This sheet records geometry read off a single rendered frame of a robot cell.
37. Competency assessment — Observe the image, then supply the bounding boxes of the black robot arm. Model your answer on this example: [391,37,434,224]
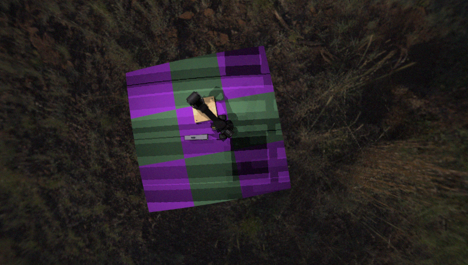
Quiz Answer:
[186,91,234,138]

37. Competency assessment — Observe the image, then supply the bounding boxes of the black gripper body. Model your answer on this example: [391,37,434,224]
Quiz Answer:
[219,115,227,139]

